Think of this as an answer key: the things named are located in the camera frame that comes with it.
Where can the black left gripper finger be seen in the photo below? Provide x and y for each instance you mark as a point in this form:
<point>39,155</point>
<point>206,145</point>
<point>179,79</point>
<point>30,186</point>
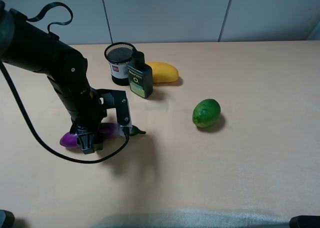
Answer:
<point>86,141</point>

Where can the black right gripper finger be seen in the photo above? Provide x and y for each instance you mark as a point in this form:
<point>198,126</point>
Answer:
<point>98,141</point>

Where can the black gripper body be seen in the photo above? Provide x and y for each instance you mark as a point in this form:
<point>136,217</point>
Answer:
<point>89,111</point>

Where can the purple eggplant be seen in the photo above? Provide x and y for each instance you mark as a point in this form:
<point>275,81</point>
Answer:
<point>109,130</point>

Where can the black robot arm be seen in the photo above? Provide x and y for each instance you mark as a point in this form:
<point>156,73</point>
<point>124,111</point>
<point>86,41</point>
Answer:
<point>25,46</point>

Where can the black bottle green label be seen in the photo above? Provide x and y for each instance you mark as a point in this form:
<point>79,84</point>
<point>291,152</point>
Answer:
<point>140,75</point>

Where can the black mesh pen cup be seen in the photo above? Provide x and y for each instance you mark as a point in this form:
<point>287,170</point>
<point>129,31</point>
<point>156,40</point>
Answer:
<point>119,56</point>

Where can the yellow mango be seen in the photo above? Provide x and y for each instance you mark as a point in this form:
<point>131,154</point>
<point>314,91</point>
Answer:
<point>163,72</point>

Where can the black left base corner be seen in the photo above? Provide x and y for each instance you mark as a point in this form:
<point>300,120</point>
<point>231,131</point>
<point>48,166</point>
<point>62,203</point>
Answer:
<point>7,219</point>

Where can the black base corner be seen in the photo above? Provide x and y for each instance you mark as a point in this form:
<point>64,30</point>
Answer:
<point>305,221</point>
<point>7,219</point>

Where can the green lime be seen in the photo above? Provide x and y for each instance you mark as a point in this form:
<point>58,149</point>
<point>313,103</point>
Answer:
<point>206,113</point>

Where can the black right base corner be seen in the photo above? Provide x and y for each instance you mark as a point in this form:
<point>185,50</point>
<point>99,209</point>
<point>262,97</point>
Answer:
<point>305,221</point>

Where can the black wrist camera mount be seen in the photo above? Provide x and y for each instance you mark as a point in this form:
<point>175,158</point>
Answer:
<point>117,99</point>

